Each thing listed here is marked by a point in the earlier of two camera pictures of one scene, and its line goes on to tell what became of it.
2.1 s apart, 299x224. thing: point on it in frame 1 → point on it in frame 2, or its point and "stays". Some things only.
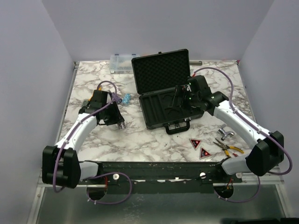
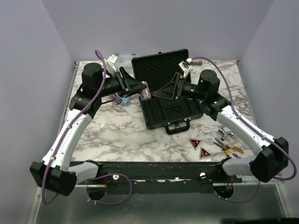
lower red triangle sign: (203, 153) stays
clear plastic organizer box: (121, 64) stays
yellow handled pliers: (225, 147) stays
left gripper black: (117, 116) → (129, 83)
